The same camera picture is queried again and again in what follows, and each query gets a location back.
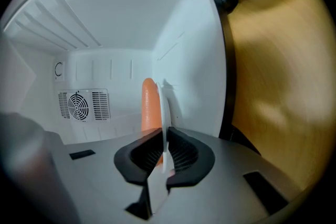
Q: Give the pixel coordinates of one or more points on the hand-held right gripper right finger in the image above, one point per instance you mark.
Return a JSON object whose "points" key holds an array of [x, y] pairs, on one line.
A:
{"points": [[194, 162]]}

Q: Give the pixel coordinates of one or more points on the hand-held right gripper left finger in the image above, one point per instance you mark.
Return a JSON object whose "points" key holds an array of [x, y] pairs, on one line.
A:
{"points": [[131, 165]]}

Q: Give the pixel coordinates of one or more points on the orange carrot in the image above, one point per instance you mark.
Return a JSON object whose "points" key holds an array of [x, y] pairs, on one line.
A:
{"points": [[149, 107]]}

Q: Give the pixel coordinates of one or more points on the black mini fridge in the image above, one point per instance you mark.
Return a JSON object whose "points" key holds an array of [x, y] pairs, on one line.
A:
{"points": [[118, 21]]}

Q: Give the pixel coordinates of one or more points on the round wooden table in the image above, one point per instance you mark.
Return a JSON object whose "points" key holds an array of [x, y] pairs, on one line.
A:
{"points": [[275, 60]]}

